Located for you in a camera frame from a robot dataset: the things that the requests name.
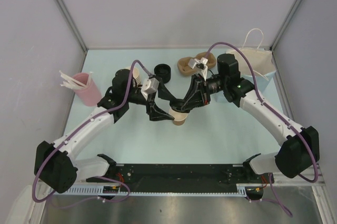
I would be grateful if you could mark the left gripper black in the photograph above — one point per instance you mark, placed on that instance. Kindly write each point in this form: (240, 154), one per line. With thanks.
(155, 112)

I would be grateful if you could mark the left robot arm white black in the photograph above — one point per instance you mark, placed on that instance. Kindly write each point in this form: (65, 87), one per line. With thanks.
(56, 163)

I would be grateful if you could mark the brown cup carrier stack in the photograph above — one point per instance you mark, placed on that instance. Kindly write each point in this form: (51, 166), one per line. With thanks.
(186, 70)

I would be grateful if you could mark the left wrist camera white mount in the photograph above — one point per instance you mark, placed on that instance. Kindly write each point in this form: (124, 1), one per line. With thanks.
(150, 86)

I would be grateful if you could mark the stack of brown paper cups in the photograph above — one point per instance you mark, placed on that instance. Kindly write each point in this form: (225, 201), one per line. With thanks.
(136, 81)

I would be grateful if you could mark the single brown paper cup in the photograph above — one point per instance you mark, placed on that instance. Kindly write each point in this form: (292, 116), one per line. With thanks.
(179, 118)

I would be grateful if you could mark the stack of black lids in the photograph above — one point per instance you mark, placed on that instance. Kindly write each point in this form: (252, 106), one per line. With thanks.
(163, 71)

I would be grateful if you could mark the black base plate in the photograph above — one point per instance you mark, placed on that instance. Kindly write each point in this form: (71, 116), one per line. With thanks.
(169, 175)

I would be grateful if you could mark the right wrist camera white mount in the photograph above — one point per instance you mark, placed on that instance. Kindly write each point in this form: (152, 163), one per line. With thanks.
(200, 65)

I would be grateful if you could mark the light blue paper bag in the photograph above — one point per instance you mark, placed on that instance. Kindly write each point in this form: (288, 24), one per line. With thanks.
(260, 61)

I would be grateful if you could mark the grey slotted cable duct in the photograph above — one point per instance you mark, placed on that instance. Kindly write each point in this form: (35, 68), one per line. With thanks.
(233, 190)

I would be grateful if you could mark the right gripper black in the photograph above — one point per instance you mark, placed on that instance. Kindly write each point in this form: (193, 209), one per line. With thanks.
(198, 94)

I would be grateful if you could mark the pink cup holder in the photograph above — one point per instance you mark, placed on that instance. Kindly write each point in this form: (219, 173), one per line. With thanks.
(89, 95)

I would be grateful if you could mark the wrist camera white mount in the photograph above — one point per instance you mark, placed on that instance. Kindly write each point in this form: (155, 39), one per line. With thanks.
(200, 65)
(150, 86)

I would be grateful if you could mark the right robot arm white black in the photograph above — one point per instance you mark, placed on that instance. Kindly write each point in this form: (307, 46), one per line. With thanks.
(299, 146)

